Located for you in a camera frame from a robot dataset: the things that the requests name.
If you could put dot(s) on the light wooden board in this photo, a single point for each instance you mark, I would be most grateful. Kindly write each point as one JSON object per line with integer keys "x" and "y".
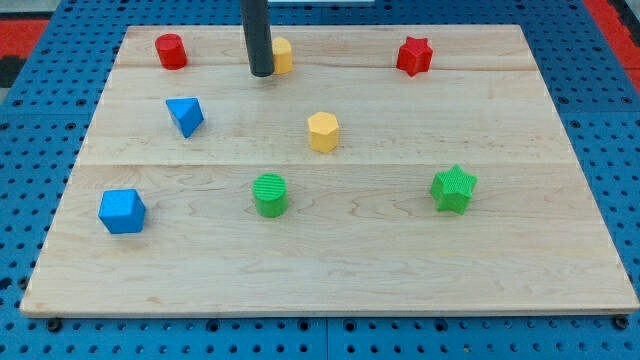
{"x": 361, "y": 235}

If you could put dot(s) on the yellow hexagon block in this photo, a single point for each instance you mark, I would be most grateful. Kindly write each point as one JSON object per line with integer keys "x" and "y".
{"x": 323, "y": 129}

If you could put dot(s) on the red star block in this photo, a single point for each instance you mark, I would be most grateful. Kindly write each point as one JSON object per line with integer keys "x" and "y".
{"x": 414, "y": 56}

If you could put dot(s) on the green cylinder block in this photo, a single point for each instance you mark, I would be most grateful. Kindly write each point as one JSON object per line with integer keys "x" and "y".
{"x": 270, "y": 195}

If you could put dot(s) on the red cylinder block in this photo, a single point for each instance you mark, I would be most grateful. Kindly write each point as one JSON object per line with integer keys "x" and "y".
{"x": 171, "y": 51}

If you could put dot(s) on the green star block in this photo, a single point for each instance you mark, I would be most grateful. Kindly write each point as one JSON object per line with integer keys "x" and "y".
{"x": 452, "y": 190}

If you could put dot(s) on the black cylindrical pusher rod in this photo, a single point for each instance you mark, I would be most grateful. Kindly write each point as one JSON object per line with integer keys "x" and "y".
{"x": 256, "y": 27}

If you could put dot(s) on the yellow heart block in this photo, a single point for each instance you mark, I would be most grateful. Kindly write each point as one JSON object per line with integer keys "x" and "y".
{"x": 282, "y": 56}

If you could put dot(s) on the blue triangular prism block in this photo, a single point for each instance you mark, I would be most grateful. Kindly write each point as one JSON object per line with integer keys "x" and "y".
{"x": 186, "y": 114}

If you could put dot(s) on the blue cube block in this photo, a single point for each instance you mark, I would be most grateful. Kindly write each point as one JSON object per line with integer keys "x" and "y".
{"x": 122, "y": 211}

